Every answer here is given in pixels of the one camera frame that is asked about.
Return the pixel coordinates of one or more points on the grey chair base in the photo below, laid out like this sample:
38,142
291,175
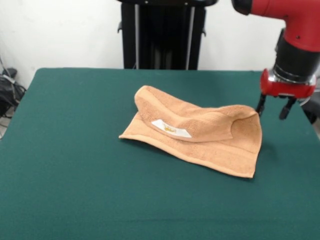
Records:
312,110

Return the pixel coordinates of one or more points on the tan terry towel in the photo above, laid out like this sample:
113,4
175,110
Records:
212,150

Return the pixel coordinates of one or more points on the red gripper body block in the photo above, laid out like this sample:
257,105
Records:
287,89

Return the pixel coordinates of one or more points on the dark green table cloth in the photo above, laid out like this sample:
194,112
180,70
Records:
75,175

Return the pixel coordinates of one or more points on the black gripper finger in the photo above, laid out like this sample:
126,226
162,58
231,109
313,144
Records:
261,105
286,110

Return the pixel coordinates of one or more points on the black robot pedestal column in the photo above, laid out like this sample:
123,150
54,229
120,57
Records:
162,37

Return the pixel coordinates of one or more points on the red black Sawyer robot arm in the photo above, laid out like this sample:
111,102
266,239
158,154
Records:
297,57

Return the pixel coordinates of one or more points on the black chair base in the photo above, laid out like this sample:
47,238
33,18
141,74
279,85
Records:
8,85

